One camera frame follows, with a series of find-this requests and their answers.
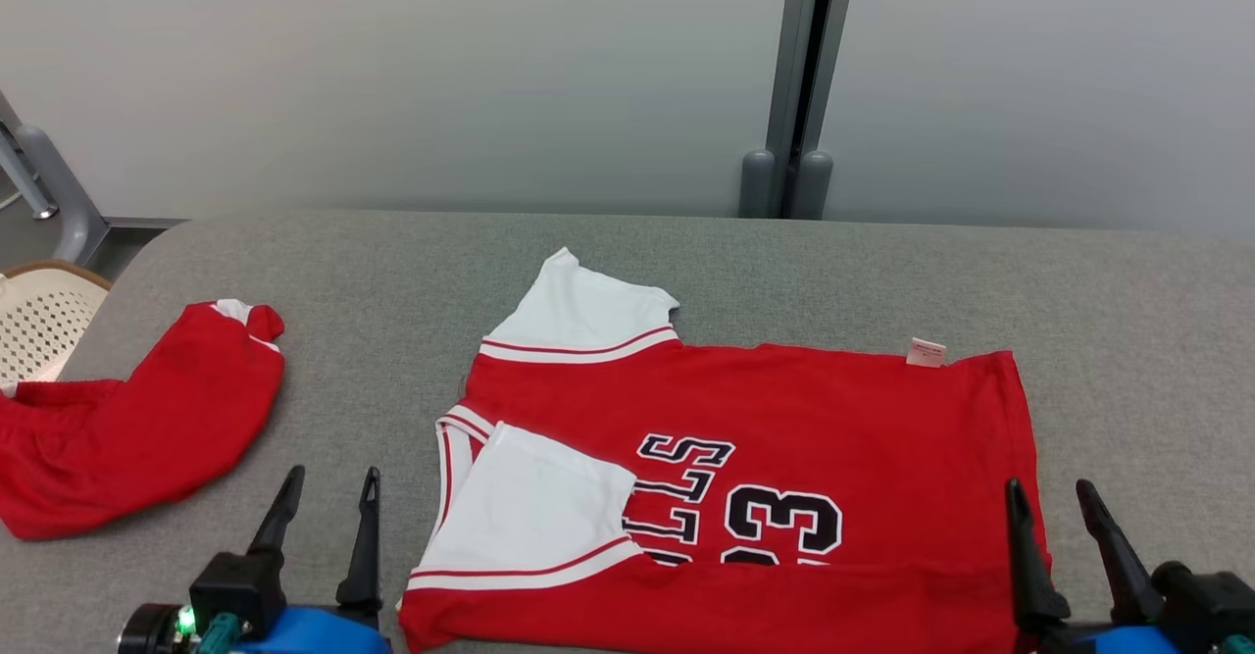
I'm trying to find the right gripper blue body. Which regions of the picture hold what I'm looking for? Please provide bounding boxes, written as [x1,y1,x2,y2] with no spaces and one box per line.
[1020,620,1182,654]

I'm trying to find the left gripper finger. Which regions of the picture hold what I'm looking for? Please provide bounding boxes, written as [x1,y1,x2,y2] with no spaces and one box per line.
[249,466,306,554]
[336,468,383,622]

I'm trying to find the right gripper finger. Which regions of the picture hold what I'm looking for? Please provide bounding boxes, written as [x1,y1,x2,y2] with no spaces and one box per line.
[1076,479,1166,626]
[1004,479,1072,626]

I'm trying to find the left gripper blue body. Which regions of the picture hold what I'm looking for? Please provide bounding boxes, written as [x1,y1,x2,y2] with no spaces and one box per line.
[240,605,393,654]

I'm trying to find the red shorts white trim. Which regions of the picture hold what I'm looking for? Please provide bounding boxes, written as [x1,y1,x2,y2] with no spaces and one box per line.
[0,299,286,541]

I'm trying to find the red white basketball jersey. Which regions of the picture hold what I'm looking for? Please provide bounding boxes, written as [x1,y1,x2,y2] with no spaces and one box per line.
[397,247,1052,654]

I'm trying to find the white perforated laundry basket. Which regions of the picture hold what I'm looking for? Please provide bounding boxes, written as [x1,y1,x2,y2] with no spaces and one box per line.
[0,260,112,386]

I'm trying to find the teal left camera connector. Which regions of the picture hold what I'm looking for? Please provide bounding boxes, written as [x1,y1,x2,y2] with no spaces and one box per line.
[196,613,245,654]

